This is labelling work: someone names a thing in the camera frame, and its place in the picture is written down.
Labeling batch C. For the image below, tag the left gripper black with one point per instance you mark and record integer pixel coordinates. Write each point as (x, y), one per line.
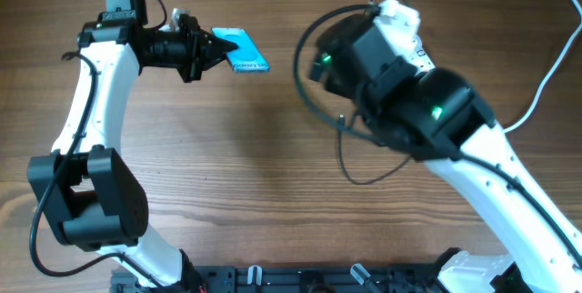
(201, 50)

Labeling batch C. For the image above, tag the blue screen smartphone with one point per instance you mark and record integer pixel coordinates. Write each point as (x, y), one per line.
(246, 58)

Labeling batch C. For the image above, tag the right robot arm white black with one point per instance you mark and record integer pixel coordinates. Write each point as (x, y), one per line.
(372, 55)

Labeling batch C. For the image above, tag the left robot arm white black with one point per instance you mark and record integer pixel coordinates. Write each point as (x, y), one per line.
(85, 191)

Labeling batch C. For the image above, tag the white power strip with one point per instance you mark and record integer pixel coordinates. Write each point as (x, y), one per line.
(421, 59)

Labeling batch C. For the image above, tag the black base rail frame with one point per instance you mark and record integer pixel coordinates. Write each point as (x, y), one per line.
(398, 278)

